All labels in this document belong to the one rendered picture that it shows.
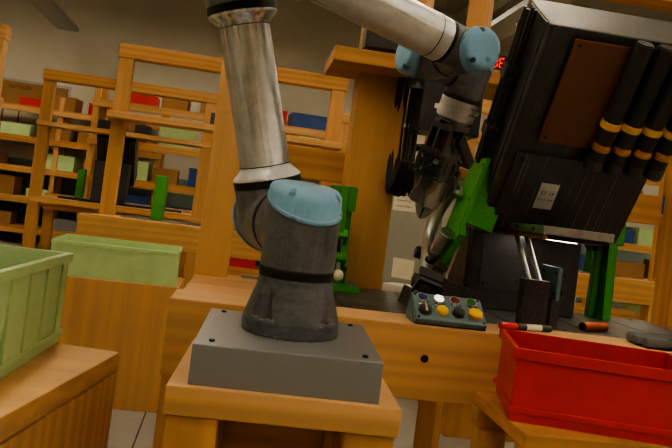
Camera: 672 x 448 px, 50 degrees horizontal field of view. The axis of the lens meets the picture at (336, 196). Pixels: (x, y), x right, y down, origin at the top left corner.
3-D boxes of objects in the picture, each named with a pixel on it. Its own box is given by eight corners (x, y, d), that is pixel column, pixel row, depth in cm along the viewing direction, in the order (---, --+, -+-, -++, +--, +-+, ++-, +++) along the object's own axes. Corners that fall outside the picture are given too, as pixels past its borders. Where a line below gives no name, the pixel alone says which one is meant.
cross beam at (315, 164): (660, 225, 223) (663, 196, 223) (243, 169, 207) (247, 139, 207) (651, 224, 228) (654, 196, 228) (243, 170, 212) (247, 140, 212)
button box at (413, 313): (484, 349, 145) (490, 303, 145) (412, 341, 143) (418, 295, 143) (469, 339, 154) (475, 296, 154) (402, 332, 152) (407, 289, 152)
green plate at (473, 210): (485, 252, 168) (518, 170, 169) (454, 239, 167) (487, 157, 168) (470, 249, 179) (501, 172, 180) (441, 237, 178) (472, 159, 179)
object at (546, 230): (613, 248, 153) (615, 234, 153) (542, 239, 151) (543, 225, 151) (539, 238, 192) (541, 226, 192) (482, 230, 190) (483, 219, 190)
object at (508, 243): (574, 319, 188) (589, 191, 189) (462, 306, 184) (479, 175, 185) (545, 308, 206) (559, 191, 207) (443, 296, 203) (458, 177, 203)
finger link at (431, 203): (409, 220, 144) (425, 177, 141) (423, 217, 148) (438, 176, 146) (422, 226, 142) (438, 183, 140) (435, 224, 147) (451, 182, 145)
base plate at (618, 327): (740, 359, 166) (741, 350, 166) (269, 307, 153) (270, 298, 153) (641, 327, 208) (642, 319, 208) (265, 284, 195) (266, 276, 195)
